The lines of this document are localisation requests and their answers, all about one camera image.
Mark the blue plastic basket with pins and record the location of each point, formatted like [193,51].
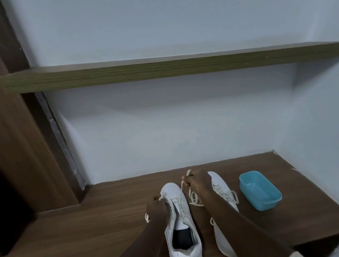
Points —
[265,204]

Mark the person's right hand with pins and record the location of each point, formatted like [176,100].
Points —
[199,184]

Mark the cream shoelace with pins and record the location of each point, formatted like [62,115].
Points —
[235,197]
[199,204]

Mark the person's right forearm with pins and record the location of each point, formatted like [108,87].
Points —
[250,234]

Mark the wooden wall shelf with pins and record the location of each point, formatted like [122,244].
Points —
[165,67]

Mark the person's left hand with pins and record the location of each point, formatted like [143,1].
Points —
[158,213]

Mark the person's left forearm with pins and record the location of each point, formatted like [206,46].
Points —
[145,256]

